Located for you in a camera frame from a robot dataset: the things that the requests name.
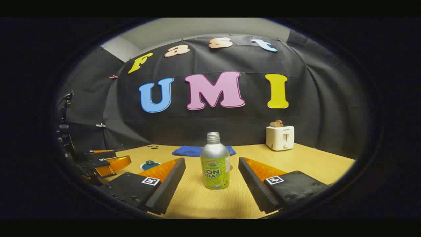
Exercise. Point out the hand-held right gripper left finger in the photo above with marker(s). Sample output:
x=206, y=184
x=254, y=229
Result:
x=171, y=184

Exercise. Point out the toast bread slice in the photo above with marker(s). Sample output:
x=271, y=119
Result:
x=273, y=124
x=280, y=123

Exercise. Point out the silver water bottle green label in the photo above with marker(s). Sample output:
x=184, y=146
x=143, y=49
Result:
x=213, y=154

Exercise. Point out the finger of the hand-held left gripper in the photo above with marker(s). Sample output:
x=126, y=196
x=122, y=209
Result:
x=95, y=163
x=102, y=154

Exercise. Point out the black backdrop cloth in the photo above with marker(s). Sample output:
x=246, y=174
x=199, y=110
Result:
x=230, y=125

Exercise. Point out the white toaster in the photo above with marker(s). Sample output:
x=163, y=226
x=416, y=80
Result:
x=279, y=138

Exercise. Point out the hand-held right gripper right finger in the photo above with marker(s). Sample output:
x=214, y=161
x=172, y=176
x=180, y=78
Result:
x=255, y=187

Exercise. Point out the blue towel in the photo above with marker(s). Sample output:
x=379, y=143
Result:
x=187, y=151

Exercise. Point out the metal cloth clip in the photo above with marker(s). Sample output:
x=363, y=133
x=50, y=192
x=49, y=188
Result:
x=101, y=125

